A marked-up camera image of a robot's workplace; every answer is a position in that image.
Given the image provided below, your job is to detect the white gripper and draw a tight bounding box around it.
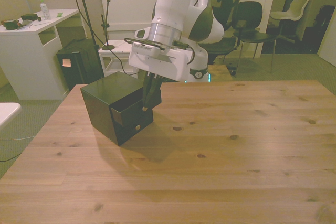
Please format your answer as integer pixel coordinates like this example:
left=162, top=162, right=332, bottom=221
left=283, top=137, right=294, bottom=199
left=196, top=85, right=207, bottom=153
left=128, top=40, right=194, bottom=112

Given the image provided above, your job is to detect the dark flat object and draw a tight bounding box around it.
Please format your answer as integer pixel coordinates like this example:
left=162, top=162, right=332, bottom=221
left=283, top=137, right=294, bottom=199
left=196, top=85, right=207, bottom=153
left=20, top=13, right=43, bottom=23

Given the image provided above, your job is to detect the white shell chair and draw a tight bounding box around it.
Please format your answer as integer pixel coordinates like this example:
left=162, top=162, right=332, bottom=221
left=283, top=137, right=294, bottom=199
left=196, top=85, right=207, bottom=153
left=269, top=0, right=311, bottom=44

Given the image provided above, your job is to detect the tall black tripod stand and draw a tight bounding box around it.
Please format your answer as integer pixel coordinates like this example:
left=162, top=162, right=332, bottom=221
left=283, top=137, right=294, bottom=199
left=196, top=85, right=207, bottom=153
left=62, top=0, right=105, bottom=78

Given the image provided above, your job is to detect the black box with sticky note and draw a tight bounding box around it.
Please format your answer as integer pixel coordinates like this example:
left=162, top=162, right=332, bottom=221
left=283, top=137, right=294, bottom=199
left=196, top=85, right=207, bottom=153
left=56, top=38, right=104, bottom=91

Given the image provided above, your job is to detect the black drawer with round knob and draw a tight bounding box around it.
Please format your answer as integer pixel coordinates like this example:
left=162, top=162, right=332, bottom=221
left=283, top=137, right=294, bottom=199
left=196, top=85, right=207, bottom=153
left=109, top=87, right=162, bottom=126
left=115, top=108, right=154, bottom=145

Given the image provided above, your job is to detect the wooden base board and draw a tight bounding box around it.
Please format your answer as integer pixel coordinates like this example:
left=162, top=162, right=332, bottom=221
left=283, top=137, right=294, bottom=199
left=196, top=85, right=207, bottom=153
left=206, top=63, right=237, bottom=81

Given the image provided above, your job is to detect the white desk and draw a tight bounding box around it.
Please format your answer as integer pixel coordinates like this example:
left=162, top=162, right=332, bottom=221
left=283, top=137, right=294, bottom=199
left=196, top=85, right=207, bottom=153
left=0, top=8, right=88, bottom=101

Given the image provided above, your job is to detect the small white side table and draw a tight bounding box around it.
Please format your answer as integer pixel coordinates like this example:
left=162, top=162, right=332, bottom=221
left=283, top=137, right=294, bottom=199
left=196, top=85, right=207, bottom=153
left=98, top=39, right=143, bottom=79

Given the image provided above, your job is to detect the clear plastic bottle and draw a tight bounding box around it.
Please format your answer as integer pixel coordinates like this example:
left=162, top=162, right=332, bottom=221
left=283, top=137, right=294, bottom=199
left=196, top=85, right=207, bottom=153
left=39, top=0, right=52, bottom=21

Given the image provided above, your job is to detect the dark bag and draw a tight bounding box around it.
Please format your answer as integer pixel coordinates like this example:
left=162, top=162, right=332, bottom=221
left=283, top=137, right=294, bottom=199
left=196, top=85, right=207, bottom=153
left=313, top=4, right=336, bottom=47

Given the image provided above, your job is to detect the short black stand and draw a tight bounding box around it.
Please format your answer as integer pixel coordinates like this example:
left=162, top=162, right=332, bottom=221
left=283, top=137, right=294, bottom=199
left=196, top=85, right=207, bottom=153
left=100, top=0, right=117, bottom=51

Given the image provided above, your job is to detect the black drawer cabinet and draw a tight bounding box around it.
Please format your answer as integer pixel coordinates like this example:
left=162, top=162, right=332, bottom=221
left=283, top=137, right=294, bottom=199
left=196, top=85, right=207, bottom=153
left=80, top=71, right=155, bottom=146

